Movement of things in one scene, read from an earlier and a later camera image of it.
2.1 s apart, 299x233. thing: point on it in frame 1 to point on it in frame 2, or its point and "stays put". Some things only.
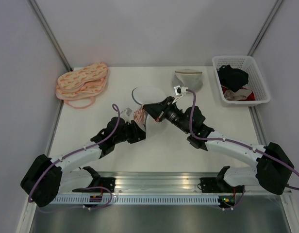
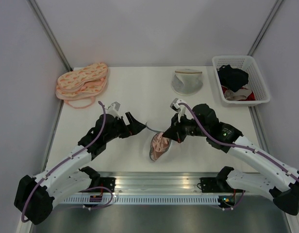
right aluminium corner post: [262, 31] stays put
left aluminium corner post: [40, 14] stays put
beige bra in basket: [240, 95] stays put
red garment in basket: [250, 97] stays put
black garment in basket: [233, 78] stays put
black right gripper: [157, 110] to [174, 132]
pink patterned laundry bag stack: [83, 82] stays put
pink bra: [140, 115] to [159, 144]
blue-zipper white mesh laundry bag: [146, 95] to [158, 145]
